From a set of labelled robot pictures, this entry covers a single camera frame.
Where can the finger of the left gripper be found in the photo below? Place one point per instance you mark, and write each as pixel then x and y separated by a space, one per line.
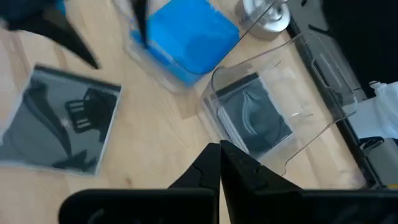
pixel 56 34
pixel 141 21

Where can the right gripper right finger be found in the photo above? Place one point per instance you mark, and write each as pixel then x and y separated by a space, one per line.
pixel 242 174

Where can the white trash can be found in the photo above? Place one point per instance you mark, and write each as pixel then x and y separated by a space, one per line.
pixel 387 105

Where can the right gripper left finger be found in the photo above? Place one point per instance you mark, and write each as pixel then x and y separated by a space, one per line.
pixel 205 174

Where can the blue jewel case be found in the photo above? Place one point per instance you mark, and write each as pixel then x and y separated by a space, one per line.
pixel 192 37

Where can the clear jewel case black tray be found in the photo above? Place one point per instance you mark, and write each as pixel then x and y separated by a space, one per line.
pixel 46 130
pixel 255 121

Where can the white shade silver lamp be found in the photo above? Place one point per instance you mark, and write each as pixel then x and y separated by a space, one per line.
pixel 267 25

